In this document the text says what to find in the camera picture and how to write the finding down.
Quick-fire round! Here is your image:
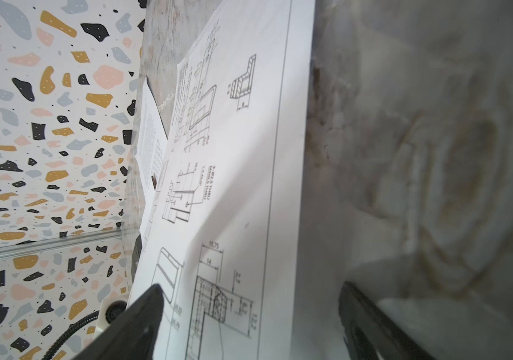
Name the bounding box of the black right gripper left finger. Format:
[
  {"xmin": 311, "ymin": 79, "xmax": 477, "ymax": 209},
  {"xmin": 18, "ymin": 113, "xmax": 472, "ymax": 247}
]
[{"xmin": 76, "ymin": 284, "xmax": 164, "ymax": 359}]

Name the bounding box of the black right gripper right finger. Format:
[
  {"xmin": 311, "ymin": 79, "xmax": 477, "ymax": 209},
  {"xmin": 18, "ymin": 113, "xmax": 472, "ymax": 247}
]
[{"xmin": 338, "ymin": 281, "xmax": 433, "ymax": 359}]

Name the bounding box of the technical drawing sheet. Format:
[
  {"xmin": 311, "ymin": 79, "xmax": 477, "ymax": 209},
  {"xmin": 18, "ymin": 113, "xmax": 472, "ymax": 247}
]
[{"xmin": 132, "ymin": 1, "xmax": 315, "ymax": 359}]

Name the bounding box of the text page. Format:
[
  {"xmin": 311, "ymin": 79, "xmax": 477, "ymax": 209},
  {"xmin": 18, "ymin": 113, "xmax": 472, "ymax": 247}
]
[{"xmin": 135, "ymin": 78, "xmax": 167, "ymax": 236}]

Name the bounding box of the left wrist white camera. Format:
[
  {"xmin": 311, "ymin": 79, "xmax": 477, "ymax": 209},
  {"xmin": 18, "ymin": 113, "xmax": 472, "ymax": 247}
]
[{"xmin": 94, "ymin": 294, "xmax": 129, "ymax": 338}]

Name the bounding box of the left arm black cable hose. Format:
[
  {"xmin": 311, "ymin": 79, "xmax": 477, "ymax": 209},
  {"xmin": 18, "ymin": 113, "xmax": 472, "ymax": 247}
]
[{"xmin": 39, "ymin": 310, "xmax": 100, "ymax": 360}]

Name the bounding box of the aluminium corner post left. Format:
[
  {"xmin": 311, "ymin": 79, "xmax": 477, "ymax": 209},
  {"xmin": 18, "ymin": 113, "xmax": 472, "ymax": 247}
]
[{"xmin": 0, "ymin": 228, "xmax": 122, "ymax": 260}]

